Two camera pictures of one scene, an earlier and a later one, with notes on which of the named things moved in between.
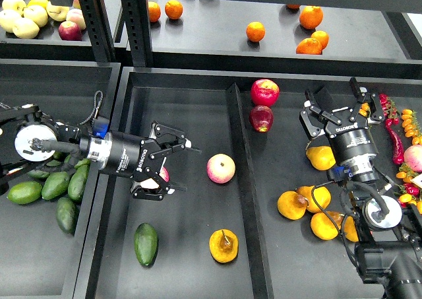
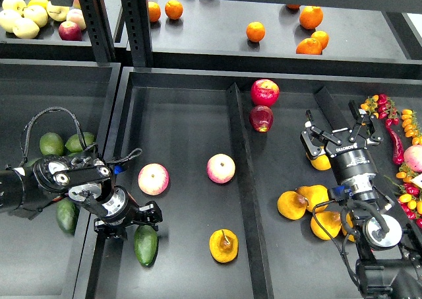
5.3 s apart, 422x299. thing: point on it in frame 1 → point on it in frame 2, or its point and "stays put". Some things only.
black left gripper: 132,157 → 123,209
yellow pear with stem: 223,245 stays put
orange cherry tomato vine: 411,126 stays put
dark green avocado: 146,242 stays put
